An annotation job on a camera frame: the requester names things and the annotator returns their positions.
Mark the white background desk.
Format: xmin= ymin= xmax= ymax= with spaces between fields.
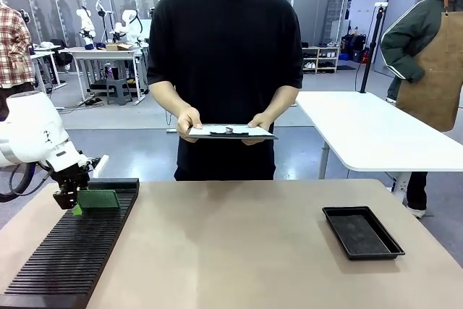
xmin=59 ymin=45 xmax=150 ymax=106

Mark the black plastic tray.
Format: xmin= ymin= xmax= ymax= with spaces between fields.
xmin=321 ymin=206 xmax=406 ymax=261

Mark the grey clipboard with paper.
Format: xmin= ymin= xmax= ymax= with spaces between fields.
xmin=186 ymin=123 xmax=279 ymax=141

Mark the small white desk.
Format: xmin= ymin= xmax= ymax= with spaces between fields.
xmin=30 ymin=44 xmax=68 ymax=95

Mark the person in black t-shirt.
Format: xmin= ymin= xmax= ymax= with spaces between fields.
xmin=146 ymin=0 xmax=304 ymax=182

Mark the white table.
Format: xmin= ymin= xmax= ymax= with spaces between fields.
xmin=294 ymin=90 xmax=463 ymax=203

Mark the green PCB board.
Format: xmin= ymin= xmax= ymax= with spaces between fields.
xmin=77 ymin=188 xmax=120 ymax=210

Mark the black slotted PCB rack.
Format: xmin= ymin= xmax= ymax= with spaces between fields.
xmin=0 ymin=177 xmax=141 ymax=309

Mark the person's left hand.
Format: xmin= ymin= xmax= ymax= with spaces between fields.
xmin=241 ymin=112 xmax=273 ymax=146

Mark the person's right forearm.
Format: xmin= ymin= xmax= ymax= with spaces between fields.
xmin=150 ymin=79 xmax=198 ymax=118

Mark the person in brown apron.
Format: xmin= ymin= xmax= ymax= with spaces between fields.
xmin=379 ymin=0 xmax=463 ymax=220

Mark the white shoe shelf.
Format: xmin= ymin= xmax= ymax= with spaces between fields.
xmin=302 ymin=46 xmax=341 ymax=74

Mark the mannequin in plaid shirt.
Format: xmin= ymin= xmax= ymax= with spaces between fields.
xmin=0 ymin=1 xmax=37 ymax=122

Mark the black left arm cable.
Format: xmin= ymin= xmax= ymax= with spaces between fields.
xmin=0 ymin=162 xmax=55 ymax=203

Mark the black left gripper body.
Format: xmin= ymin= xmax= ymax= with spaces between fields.
xmin=50 ymin=163 xmax=92 ymax=211

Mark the person's left forearm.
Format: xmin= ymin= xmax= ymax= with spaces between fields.
xmin=260 ymin=84 xmax=300 ymax=125

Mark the person's right hand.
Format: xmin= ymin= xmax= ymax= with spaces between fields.
xmin=176 ymin=106 xmax=203 ymax=143

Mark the grey plastic stool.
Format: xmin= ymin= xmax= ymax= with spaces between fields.
xmin=106 ymin=66 xmax=134 ymax=106

